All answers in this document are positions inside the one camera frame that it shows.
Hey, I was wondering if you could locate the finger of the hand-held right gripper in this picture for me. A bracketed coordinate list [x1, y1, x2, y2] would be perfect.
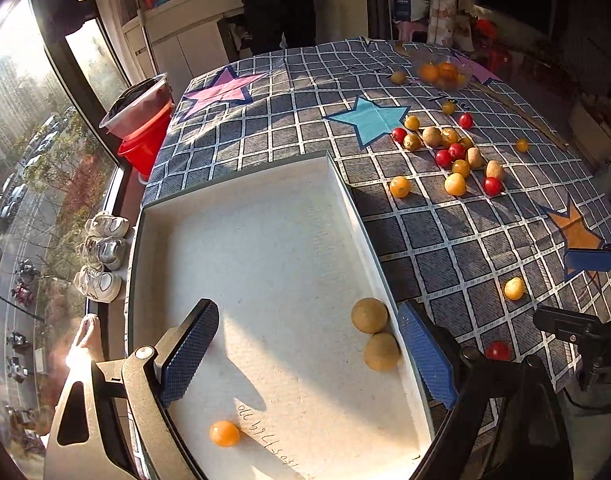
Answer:
[533, 306, 593, 343]
[564, 234, 611, 281]

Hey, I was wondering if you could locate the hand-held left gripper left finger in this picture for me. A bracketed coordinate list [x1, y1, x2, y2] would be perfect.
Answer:
[43, 299, 220, 480]

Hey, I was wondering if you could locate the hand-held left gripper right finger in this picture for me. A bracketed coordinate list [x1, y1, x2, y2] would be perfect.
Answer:
[398, 300, 573, 480]

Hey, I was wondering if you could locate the white shallow box tray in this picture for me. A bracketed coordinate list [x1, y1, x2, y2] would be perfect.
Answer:
[127, 151, 436, 480]

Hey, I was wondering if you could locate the white sneaker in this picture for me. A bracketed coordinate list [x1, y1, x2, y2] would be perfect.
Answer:
[77, 236, 129, 271]
[74, 265, 123, 304]
[84, 211, 131, 239]

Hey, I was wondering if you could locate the wooden stick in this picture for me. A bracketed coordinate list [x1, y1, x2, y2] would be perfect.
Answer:
[478, 82, 569, 148]

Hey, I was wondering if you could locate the red plastic bucket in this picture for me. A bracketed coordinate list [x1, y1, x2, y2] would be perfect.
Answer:
[118, 105, 174, 182]

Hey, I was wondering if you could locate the clear glass bowl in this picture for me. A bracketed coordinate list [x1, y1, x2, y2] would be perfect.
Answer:
[410, 52, 473, 91]

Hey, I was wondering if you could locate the red plastic stool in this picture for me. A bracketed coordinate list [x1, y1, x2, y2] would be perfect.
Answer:
[473, 19, 516, 75]

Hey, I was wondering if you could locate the clear plastic storage tub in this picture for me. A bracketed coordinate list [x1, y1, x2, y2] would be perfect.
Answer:
[100, 73, 174, 141]

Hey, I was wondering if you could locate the grey checked star tablecloth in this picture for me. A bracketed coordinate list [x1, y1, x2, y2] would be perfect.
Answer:
[146, 37, 611, 453]

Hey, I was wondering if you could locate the floral cloth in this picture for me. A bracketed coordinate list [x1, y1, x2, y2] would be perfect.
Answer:
[427, 0, 459, 47]

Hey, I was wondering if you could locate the pink plastic stool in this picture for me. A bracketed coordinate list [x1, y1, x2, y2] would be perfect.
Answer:
[393, 19, 429, 42]

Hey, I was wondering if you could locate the blue and white bag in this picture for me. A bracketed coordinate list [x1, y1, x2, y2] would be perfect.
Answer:
[393, 0, 432, 22]

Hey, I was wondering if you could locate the white cabinet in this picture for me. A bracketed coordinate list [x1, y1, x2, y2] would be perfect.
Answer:
[122, 0, 246, 98]

